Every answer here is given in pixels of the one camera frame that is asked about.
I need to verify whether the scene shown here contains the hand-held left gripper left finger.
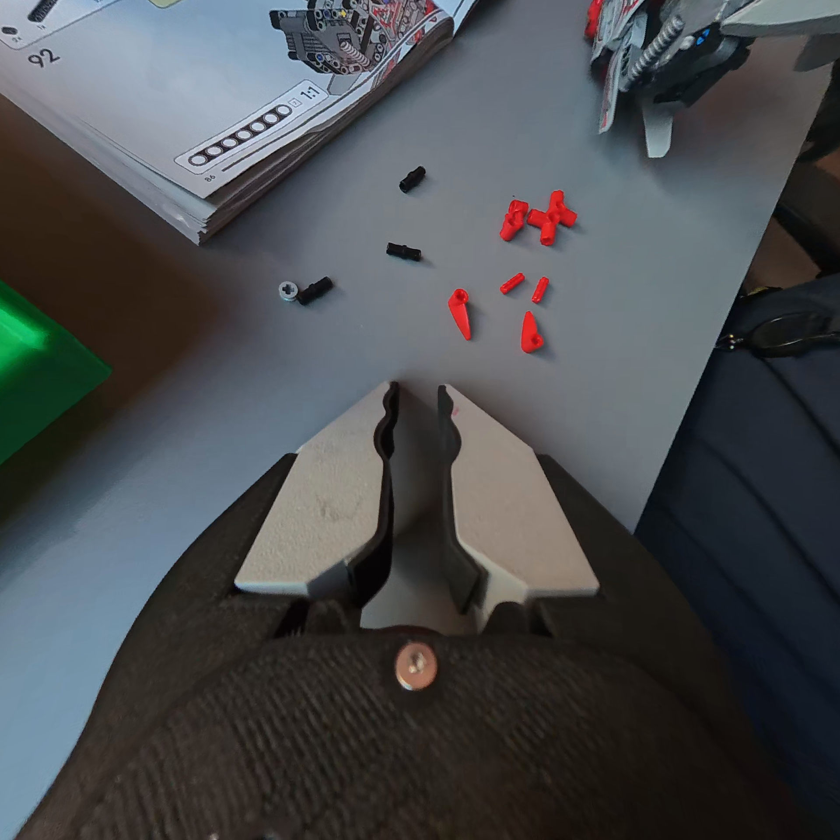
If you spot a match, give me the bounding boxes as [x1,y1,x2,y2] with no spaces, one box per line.
[233,381,401,611]

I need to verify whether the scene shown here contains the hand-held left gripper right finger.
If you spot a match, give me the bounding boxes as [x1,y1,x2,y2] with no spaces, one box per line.
[436,384,601,634]

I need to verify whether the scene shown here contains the red lego cross connector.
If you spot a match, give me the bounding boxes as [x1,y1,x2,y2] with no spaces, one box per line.
[528,190,578,245]

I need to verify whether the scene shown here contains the lego instruction booklet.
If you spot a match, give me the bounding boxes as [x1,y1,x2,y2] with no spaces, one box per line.
[0,0,480,245]

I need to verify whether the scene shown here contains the partly built lego model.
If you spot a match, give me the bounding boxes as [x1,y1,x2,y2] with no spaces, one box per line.
[586,0,840,158]

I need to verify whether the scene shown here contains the large green plastic bin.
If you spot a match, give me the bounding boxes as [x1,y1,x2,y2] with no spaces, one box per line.
[0,281,112,467]

